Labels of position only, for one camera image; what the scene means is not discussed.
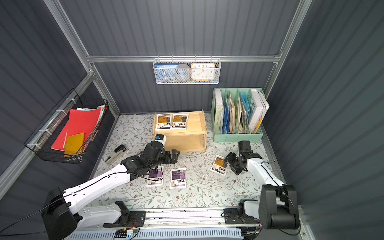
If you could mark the purple coffee bag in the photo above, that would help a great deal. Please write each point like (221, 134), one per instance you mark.
(155, 178)
(178, 179)

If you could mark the mint green file organizer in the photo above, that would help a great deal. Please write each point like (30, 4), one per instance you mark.
(235, 123)

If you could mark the yellow analog clock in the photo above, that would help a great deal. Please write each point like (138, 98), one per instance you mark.
(203, 72)

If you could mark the white wire mesh basket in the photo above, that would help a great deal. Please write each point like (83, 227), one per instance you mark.
(189, 61)

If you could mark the white book left slot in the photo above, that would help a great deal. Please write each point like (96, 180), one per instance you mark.
(218, 111)

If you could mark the white large book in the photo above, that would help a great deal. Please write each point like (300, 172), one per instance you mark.
(258, 107)

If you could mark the grey stapler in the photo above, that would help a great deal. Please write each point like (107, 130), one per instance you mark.
(116, 154)

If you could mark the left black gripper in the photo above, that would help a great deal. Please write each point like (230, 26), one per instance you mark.
(169, 156)

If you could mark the yellow coffee bag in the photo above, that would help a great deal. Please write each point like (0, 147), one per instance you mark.
(179, 121)
(163, 122)
(219, 165)

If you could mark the black wire side basket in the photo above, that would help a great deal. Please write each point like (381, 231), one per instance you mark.
(41, 141)

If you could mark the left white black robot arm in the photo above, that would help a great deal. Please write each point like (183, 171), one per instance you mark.
(67, 211)

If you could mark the blue box in basket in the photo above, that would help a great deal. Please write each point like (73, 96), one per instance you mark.
(165, 72)

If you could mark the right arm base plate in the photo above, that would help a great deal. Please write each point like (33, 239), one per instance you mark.
(232, 216)

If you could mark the yellow notebook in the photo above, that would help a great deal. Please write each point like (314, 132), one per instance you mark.
(74, 145)

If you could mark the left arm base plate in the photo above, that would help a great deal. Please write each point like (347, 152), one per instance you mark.
(133, 219)

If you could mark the red folder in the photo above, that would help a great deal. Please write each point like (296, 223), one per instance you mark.
(80, 121)

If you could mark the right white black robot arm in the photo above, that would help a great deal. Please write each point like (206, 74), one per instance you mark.
(277, 207)

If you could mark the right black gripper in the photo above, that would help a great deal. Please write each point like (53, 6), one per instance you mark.
(233, 162)

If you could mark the grey tape roll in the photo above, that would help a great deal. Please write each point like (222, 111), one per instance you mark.
(182, 73)

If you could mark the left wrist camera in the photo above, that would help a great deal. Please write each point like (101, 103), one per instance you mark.
(161, 138)

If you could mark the wooden two-tier shelf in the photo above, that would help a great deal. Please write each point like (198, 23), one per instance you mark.
(193, 139)

